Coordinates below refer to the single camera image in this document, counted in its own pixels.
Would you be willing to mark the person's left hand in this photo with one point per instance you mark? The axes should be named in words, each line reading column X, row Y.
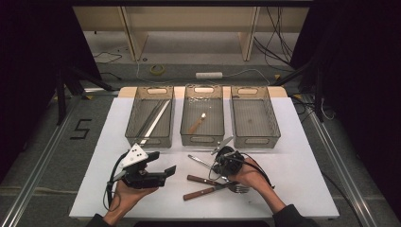
column 126, row 198

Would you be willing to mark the aluminium floor rail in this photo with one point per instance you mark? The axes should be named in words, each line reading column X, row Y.
column 334, row 157
column 42, row 157

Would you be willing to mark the black curtain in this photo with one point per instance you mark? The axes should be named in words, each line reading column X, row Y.
column 362, row 78
column 28, row 63

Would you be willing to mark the wooden shelf unit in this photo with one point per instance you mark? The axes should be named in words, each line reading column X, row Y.
column 189, row 19

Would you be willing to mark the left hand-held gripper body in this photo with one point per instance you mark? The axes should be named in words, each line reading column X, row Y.
column 135, row 157

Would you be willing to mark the wooden spoon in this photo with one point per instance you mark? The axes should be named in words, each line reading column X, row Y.
column 195, row 126

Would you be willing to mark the white chopstick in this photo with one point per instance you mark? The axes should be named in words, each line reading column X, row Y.
column 150, row 131
column 159, row 117

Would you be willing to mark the grey transparent plastic bin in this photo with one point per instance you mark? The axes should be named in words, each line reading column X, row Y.
column 255, row 126
column 214, row 126
column 160, row 138

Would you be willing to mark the yellow tape roll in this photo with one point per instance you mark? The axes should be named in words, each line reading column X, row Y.
column 150, row 70

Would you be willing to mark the person's right hand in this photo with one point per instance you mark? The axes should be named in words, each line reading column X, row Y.
column 252, row 176

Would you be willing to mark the white power strip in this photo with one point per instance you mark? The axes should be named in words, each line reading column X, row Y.
column 209, row 75

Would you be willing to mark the metal spoon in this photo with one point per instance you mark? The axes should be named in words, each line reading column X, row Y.
column 198, row 160

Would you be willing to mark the black metal stand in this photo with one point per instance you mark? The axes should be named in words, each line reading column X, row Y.
column 318, row 94
column 60, row 94

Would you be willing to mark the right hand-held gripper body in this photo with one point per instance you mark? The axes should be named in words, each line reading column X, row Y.
column 230, row 162

